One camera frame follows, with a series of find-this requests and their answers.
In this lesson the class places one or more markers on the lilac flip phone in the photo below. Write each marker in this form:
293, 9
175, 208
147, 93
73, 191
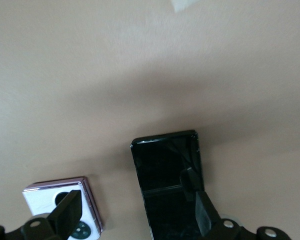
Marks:
40, 200

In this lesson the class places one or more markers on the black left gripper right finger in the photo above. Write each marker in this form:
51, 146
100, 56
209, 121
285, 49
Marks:
205, 215

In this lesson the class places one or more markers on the small square tape patch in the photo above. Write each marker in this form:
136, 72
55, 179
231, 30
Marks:
182, 5

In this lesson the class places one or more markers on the long black slab smartphone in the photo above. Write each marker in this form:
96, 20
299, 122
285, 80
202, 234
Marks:
160, 170

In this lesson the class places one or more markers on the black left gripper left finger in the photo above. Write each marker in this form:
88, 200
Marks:
65, 215

